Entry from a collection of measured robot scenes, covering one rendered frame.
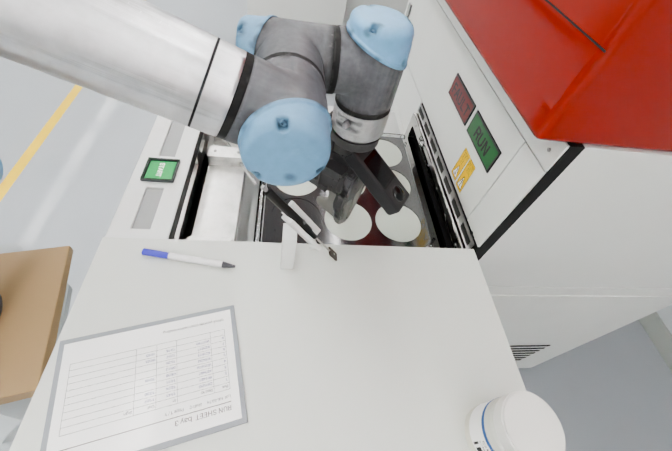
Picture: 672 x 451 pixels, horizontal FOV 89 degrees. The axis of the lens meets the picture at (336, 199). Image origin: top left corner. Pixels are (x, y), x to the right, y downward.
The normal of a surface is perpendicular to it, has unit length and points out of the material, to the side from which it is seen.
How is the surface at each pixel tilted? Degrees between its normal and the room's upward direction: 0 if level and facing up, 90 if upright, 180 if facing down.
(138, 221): 0
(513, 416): 0
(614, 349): 0
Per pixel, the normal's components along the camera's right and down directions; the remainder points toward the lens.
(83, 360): 0.16, -0.64
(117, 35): 0.41, 0.13
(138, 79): 0.13, 0.68
